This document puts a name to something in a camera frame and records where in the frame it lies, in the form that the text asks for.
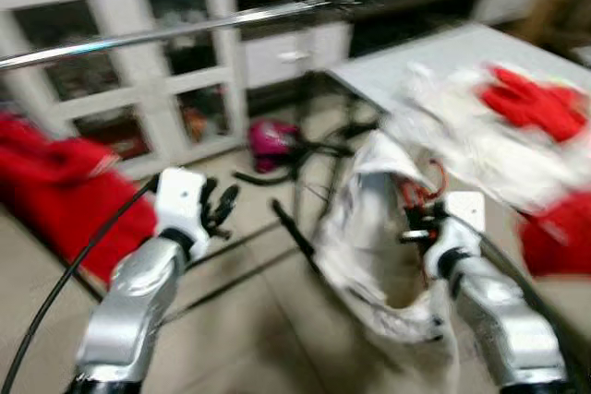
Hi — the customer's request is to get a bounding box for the pink vacuum cleaner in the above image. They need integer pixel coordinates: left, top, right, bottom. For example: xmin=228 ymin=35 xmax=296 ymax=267
xmin=247 ymin=117 xmax=302 ymax=174

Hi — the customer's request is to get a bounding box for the black vacuum hose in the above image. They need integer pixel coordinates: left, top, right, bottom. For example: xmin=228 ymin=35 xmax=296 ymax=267
xmin=231 ymin=136 xmax=357 ymax=188

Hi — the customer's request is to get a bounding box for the chrome clothes rack rail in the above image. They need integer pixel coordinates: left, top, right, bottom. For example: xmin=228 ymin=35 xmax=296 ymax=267
xmin=0 ymin=0 xmax=335 ymax=72

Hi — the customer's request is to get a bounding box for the red striped t-shirt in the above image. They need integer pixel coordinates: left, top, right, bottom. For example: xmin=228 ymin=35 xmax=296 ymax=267
xmin=0 ymin=113 xmax=160 ymax=286

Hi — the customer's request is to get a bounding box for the cream striped garment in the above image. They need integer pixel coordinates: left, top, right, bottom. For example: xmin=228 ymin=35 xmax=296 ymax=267
xmin=380 ymin=60 xmax=591 ymax=212

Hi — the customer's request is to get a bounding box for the white shirt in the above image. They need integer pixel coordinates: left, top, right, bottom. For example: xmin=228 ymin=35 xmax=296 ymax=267
xmin=312 ymin=129 xmax=460 ymax=347

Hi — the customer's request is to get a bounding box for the brown chair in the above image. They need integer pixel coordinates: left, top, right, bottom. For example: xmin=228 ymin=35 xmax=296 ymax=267
xmin=513 ymin=0 xmax=591 ymax=58

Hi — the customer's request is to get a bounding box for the red garment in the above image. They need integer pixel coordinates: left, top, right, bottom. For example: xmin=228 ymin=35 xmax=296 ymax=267
xmin=519 ymin=189 xmax=591 ymax=278
xmin=478 ymin=65 xmax=589 ymax=143

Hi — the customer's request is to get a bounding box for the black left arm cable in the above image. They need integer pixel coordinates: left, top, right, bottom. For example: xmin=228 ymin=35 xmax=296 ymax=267
xmin=0 ymin=177 xmax=158 ymax=394

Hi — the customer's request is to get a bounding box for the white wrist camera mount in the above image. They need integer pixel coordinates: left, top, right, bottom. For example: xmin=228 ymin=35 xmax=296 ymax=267
xmin=154 ymin=168 xmax=207 ymax=240
xmin=427 ymin=191 xmax=488 ymax=270

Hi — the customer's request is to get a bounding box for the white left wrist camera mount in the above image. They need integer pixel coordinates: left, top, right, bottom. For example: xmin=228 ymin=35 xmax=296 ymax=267
xmin=154 ymin=168 xmax=207 ymax=240

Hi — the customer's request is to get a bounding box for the white drawer unit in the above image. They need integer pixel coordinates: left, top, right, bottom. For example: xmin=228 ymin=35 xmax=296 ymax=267
xmin=242 ymin=20 xmax=354 ymax=90

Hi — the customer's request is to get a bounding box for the red plastic clothes hanger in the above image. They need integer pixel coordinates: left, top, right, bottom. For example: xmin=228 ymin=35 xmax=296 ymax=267
xmin=400 ymin=159 xmax=451 ymax=212

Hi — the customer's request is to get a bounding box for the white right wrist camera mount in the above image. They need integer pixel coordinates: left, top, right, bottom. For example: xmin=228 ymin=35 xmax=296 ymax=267
xmin=427 ymin=191 xmax=488 ymax=270

